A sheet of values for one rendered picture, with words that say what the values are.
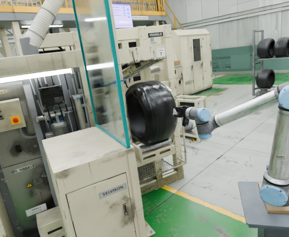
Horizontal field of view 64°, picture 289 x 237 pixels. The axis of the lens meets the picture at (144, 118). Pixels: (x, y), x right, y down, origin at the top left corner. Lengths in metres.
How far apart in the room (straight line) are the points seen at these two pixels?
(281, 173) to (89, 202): 1.09
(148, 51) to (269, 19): 10.94
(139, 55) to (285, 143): 1.45
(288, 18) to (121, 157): 12.00
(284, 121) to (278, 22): 11.53
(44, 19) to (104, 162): 1.32
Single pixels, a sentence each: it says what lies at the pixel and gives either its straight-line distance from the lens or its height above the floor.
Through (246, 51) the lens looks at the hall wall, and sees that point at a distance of 13.28.
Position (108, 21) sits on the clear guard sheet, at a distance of 1.11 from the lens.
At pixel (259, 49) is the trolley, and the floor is 1.43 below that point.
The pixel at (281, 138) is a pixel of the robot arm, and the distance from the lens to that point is 1.49.
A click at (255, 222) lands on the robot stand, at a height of 0.60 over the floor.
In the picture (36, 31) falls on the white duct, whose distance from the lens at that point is 2.08.
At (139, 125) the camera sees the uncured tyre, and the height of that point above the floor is 1.01.
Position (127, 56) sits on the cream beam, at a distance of 2.24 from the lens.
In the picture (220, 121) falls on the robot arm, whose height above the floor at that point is 1.20.
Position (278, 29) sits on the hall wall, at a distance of 12.87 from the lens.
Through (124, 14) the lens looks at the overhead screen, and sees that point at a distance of 6.02.
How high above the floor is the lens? 1.72
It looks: 16 degrees down
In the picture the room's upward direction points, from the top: 7 degrees counter-clockwise
